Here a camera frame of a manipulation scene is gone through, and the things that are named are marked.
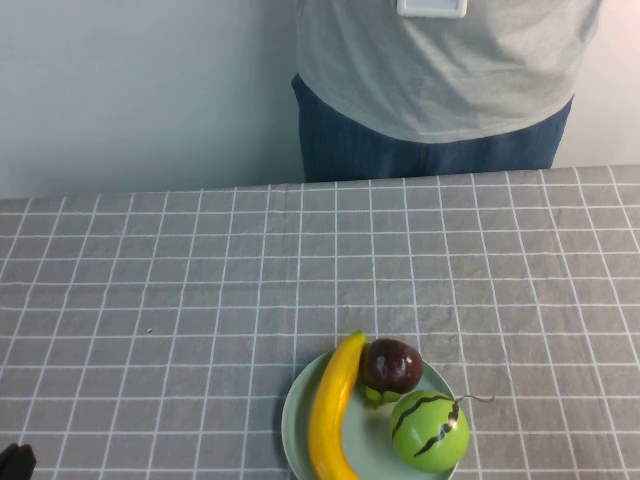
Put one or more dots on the blue denim jeans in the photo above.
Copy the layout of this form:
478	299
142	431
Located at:
350	150

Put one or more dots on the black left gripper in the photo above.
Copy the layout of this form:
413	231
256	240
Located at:
17	462

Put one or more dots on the green striped toy watermelon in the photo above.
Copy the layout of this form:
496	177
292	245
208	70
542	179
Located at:
430	435

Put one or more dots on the grey white checked tablecloth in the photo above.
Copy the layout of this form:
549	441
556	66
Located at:
200	280

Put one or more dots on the yellow toy banana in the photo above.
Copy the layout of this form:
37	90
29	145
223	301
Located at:
332	400

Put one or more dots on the pale green round plate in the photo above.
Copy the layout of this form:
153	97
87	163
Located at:
367	440

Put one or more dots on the dark purple toy mangosteen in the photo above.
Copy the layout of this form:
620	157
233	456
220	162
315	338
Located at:
392	367

